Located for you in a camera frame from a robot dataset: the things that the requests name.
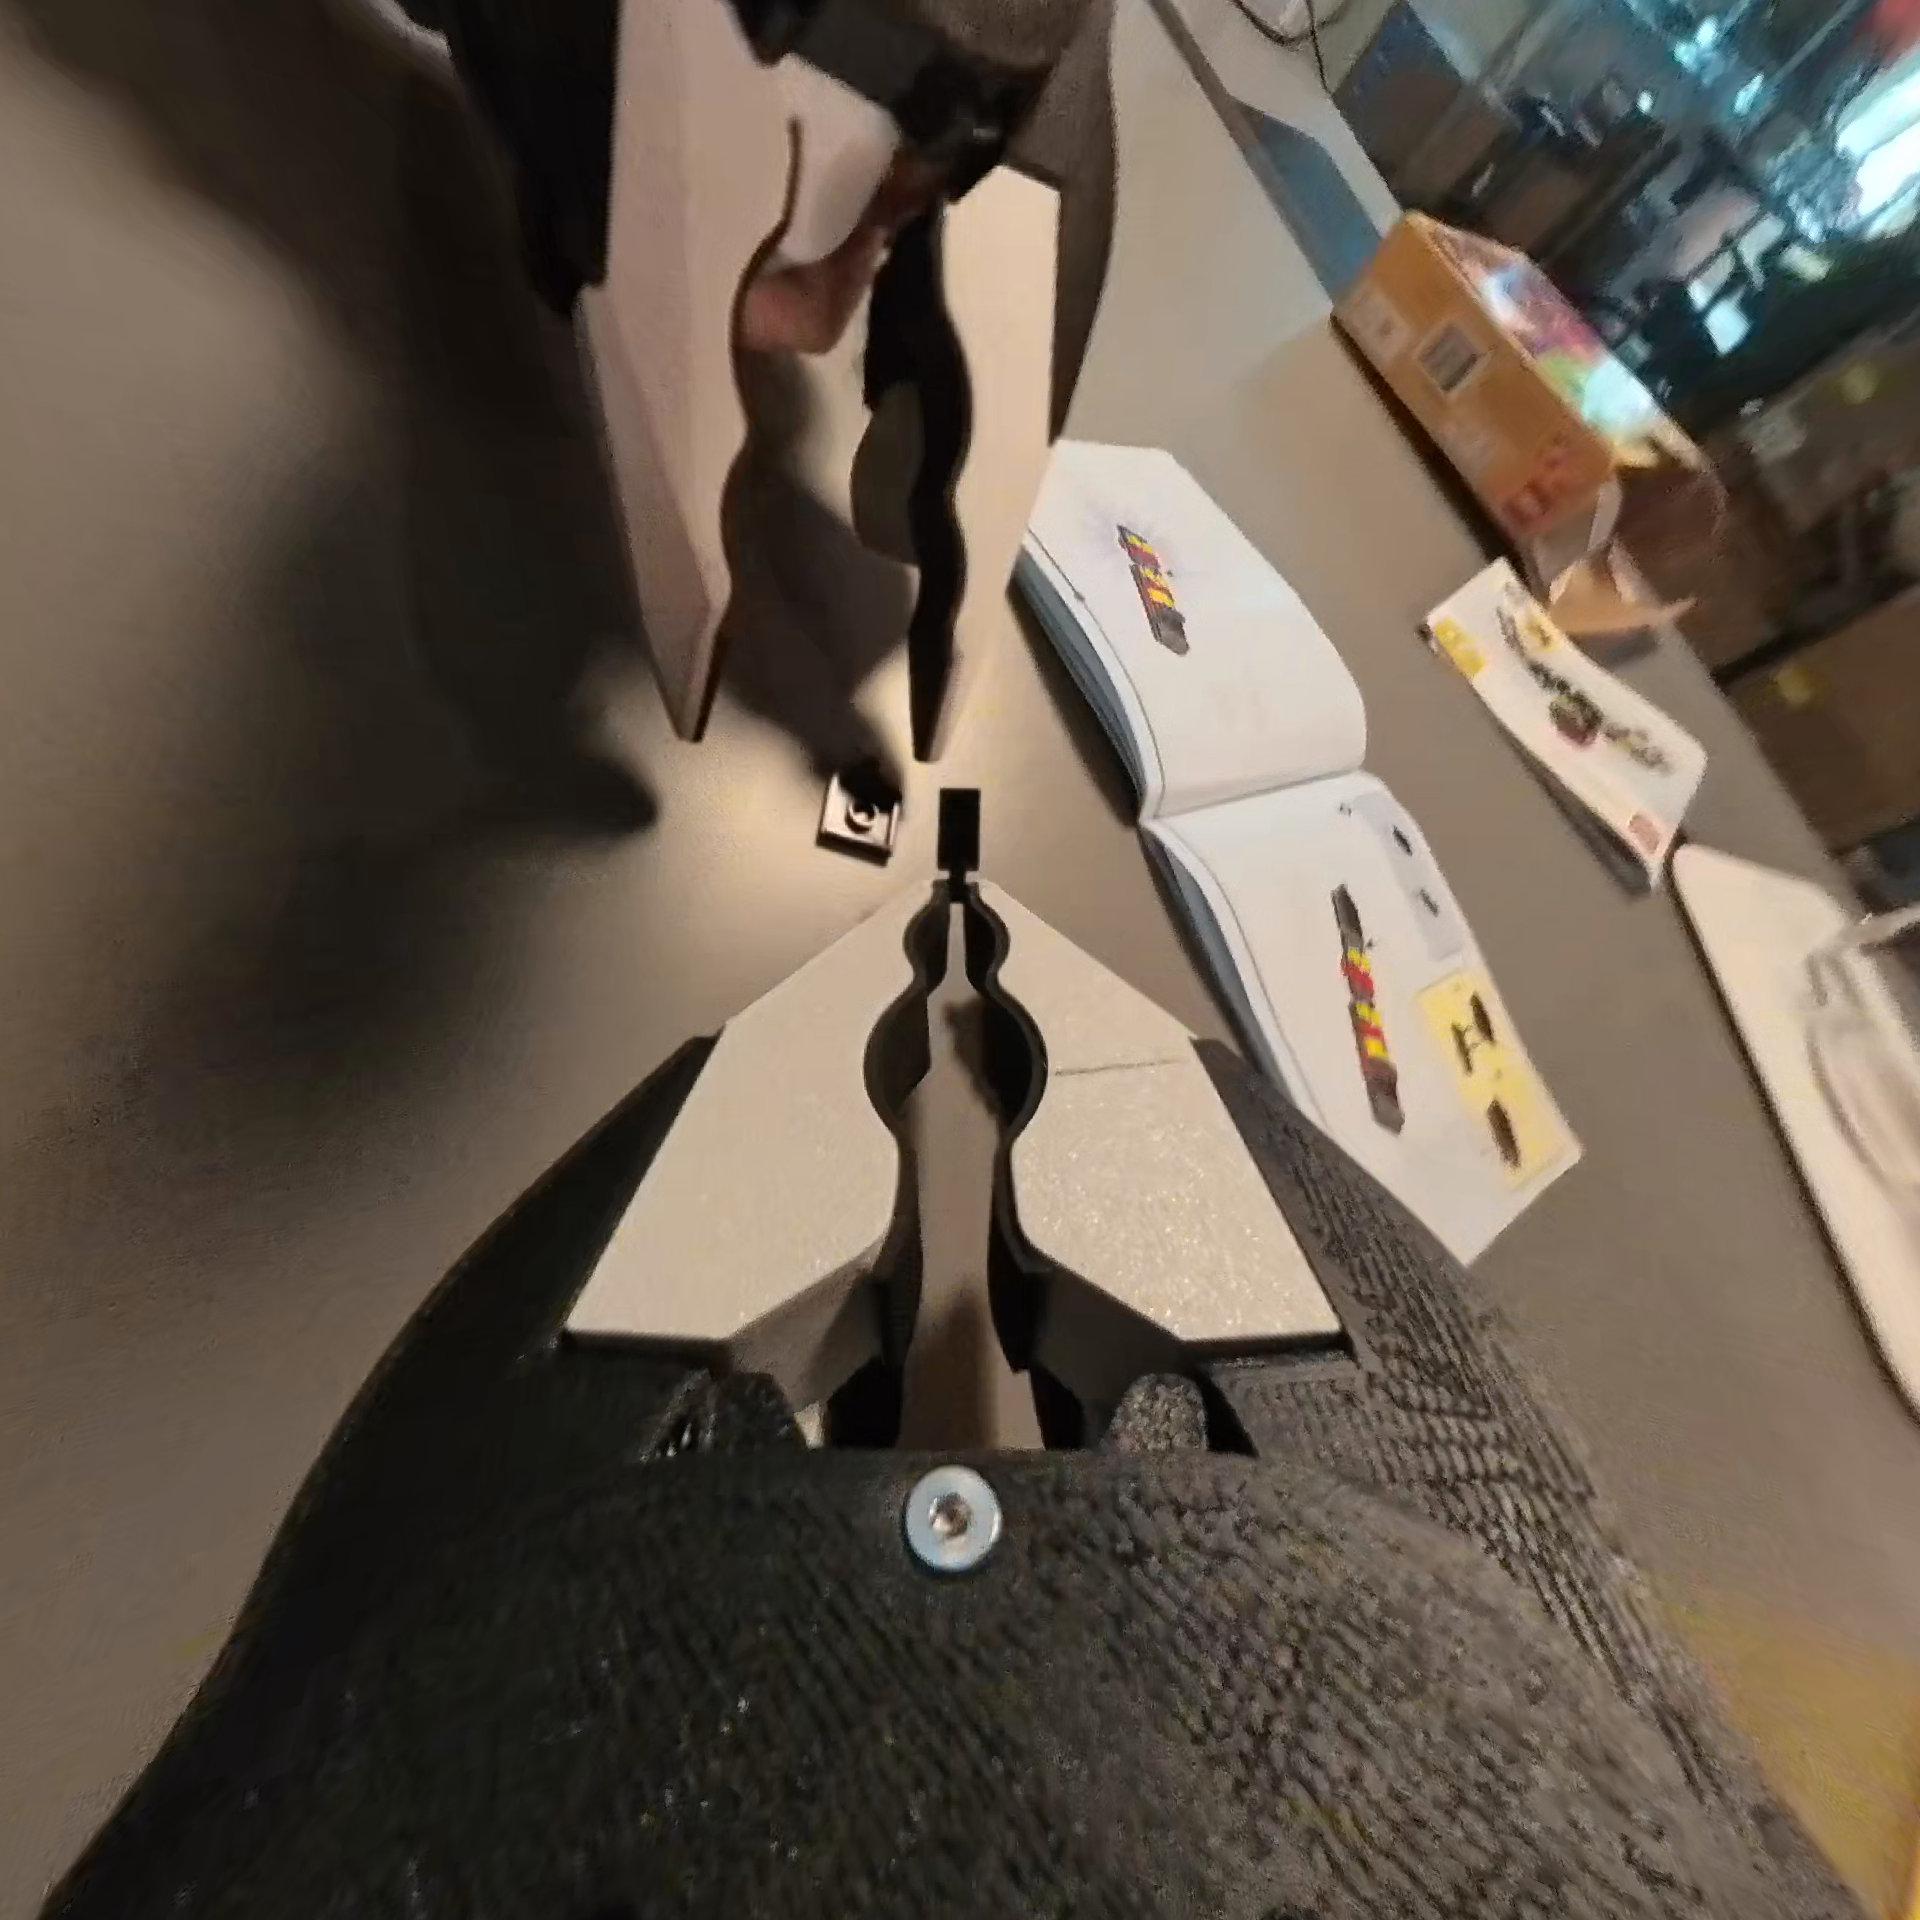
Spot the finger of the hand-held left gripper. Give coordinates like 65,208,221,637
577,0,904,746
849,200,986,761

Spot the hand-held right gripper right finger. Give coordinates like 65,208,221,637
966,877,1346,1345

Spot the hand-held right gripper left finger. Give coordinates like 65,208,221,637
568,877,945,1373

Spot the black lego plate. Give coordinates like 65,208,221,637
816,761,905,858

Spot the open lego instruction booklet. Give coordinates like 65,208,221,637
1008,439,1587,1264

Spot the orange lego box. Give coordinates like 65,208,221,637
1332,210,1718,605

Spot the folded lego leaflet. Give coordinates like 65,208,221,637
1419,557,1713,895

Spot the person's left hand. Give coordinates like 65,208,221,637
746,224,889,356

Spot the white tray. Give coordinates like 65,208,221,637
1669,839,1920,1418

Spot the clear plastic bag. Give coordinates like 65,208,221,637
1797,903,1920,1208

